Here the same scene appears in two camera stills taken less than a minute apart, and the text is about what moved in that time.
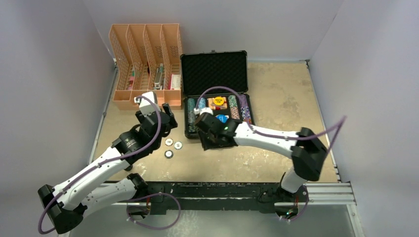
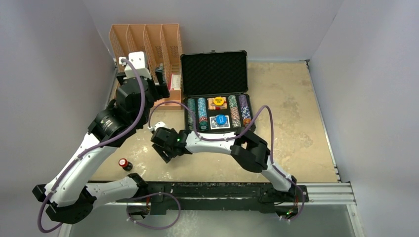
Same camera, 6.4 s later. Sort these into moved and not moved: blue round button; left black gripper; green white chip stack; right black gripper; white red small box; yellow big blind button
Moved: right black gripper; left black gripper
Not moved: green white chip stack; white red small box; yellow big blind button; blue round button
